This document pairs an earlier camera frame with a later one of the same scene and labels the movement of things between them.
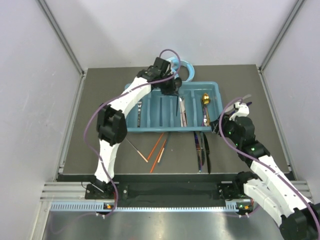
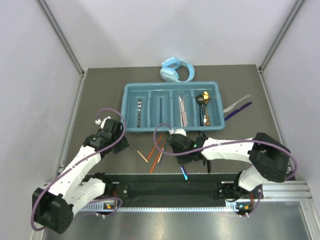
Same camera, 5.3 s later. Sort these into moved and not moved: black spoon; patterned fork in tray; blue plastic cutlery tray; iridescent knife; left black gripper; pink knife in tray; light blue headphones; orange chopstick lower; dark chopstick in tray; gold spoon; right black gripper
Moved: iridescent knife; right black gripper; left black gripper; black spoon
Not moved: light blue headphones; orange chopstick lower; blue plastic cutlery tray; dark chopstick in tray; pink knife in tray; gold spoon; patterned fork in tray
